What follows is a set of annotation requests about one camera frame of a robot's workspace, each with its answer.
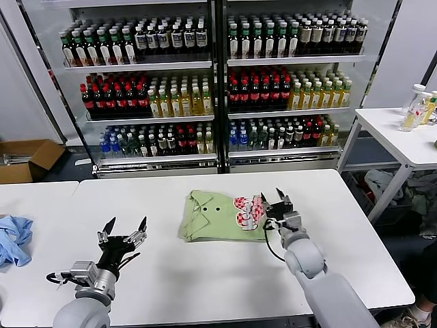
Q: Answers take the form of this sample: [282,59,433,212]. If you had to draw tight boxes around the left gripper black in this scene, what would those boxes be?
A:
[96,215,150,271]

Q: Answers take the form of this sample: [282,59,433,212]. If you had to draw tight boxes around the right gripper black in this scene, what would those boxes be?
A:
[259,187,295,220]

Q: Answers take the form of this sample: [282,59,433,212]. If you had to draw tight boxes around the light green polo shirt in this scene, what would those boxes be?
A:
[177,189,274,243]

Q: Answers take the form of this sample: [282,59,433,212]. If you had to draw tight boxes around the grey green clothes pile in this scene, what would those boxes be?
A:
[406,170,437,240]

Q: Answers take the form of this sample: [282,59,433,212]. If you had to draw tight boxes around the yellow juice bottle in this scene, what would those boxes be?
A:
[330,81,341,109]
[320,81,332,109]
[191,87,204,117]
[300,82,312,110]
[169,88,182,118]
[148,89,161,119]
[310,81,322,110]
[180,87,193,118]
[290,82,302,111]
[201,86,214,116]
[159,88,171,119]
[339,80,352,108]

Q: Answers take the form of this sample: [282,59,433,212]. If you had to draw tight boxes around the crumpled white grey cloth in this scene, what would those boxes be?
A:
[363,169,406,208]

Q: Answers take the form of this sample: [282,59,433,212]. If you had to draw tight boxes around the crumpled light blue cloth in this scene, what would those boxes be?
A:
[0,214,34,268]

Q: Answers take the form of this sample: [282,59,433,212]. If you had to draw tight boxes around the open cardboard box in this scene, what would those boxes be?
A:
[0,138,67,184]

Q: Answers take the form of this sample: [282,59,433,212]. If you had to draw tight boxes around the white side table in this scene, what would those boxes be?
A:
[336,107,437,225]

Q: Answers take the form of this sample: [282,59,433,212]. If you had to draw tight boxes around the grey metal rods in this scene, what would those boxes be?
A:
[0,152,25,167]

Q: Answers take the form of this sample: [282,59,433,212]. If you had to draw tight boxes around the drinks display shelf unit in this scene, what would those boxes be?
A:
[220,0,400,175]
[18,0,221,180]

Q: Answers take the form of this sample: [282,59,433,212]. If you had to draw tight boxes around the green cap dark tea bottle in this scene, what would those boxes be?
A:
[264,23,277,59]
[287,23,300,58]
[85,29,100,67]
[97,29,113,66]
[240,23,253,59]
[252,23,264,59]
[122,27,137,65]
[276,23,288,59]
[228,23,240,59]
[73,30,89,68]
[109,28,124,66]
[60,31,79,68]

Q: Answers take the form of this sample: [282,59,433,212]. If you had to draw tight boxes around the clear bottle red mark label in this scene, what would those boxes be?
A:
[398,84,427,133]

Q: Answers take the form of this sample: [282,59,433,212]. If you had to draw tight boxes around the beige label dark bottle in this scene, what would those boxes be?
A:
[299,20,312,55]
[311,20,324,55]

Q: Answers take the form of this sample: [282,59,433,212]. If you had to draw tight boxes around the person black trouser leg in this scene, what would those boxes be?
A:
[414,238,437,305]

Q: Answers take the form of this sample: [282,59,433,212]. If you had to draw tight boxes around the blue label dark bottle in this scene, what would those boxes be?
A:
[195,23,208,54]
[158,25,171,55]
[322,20,335,55]
[184,23,197,55]
[356,19,369,54]
[171,24,184,55]
[345,20,358,55]
[147,25,160,55]
[334,20,347,55]
[135,25,148,55]

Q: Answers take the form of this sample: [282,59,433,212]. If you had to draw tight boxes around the clear bottle white cap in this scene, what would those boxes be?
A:
[414,92,432,126]

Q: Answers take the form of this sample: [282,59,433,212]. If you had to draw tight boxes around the yellow bottle green cap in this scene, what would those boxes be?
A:
[423,96,437,126]

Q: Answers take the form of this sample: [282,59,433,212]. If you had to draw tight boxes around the white sneaker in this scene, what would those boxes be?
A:
[399,303,433,328]

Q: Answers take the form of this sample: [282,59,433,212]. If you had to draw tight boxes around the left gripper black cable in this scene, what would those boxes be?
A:
[117,251,141,274]

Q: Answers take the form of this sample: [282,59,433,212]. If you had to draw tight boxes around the right wrist grey camera box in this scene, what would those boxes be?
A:
[282,210,302,229]

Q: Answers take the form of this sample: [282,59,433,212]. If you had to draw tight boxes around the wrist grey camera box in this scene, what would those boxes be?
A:
[70,261,98,284]
[282,210,302,229]

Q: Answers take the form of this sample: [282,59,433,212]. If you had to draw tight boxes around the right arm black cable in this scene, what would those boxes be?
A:
[263,218,287,262]

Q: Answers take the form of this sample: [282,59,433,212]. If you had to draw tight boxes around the left wrist grey camera box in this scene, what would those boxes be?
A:
[70,261,98,284]

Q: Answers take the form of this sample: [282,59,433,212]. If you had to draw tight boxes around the left wrist looped camera cable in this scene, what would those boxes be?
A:
[46,271,74,291]

